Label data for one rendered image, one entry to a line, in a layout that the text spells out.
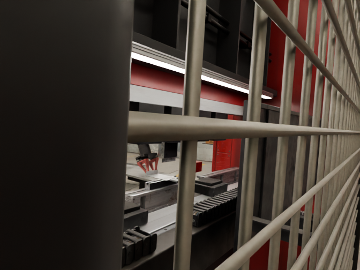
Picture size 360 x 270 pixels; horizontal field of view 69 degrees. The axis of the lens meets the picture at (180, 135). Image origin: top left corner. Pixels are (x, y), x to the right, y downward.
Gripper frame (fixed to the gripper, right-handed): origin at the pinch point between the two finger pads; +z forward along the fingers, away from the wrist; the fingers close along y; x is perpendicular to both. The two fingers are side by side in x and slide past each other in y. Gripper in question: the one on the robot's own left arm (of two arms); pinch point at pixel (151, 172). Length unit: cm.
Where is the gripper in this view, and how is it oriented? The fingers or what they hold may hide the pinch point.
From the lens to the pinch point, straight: 134.2
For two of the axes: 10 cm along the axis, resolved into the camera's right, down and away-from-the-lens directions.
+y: 6.1, 0.0, 7.9
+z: 3.1, 9.2, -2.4
